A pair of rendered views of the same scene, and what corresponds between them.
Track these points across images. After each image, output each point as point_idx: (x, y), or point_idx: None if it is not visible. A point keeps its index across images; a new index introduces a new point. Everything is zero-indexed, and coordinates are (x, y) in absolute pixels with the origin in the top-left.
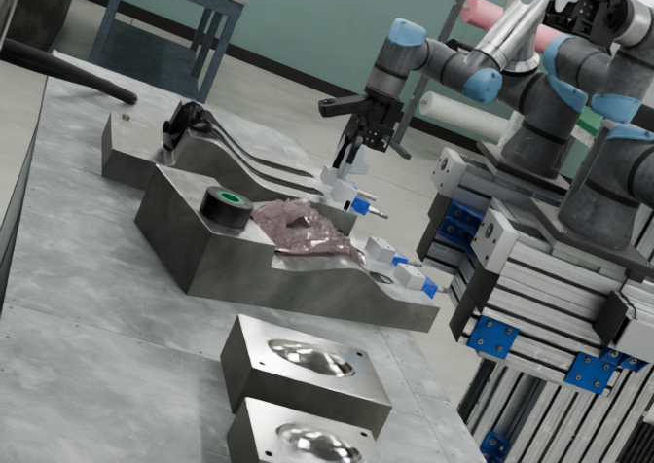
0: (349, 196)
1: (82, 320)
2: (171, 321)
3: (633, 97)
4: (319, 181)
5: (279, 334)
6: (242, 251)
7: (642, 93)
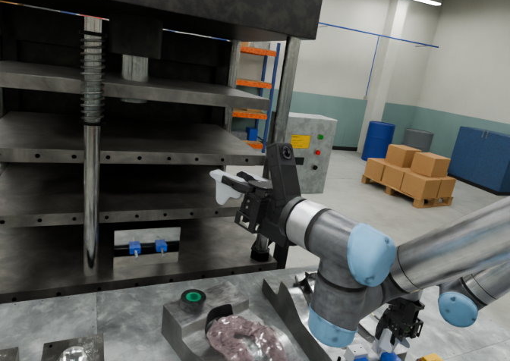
0: (351, 357)
1: (99, 309)
2: (125, 332)
3: (316, 312)
4: (369, 345)
5: (92, 350)
6: (172, 321)
7: (326, 312)
